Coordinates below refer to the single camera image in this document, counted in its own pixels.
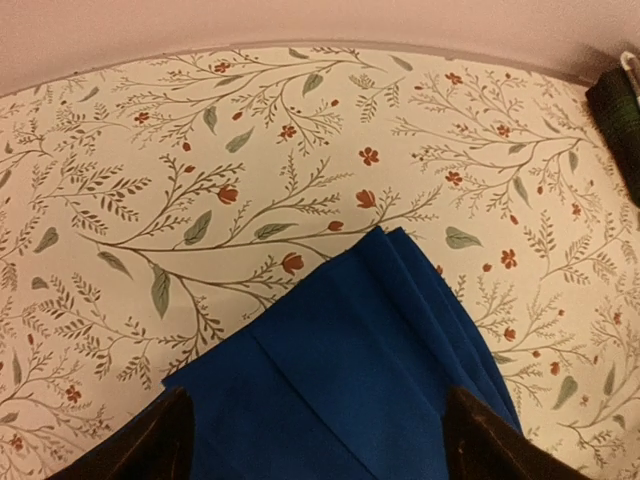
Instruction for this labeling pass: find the dark green printed garment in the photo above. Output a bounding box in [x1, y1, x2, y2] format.
[586, 51, 639, 206]

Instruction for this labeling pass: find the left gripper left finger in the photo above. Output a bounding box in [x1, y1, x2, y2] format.
[51, 387, 195, 480]

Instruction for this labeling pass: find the floral patterned table mat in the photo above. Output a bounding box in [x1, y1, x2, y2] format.
[1, 47, 639, 479]

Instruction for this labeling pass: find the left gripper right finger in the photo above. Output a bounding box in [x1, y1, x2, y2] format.
[442, 387, 585, 480]

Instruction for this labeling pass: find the blue pleated skirt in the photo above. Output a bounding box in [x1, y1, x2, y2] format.
[164, 228, 519, 479]

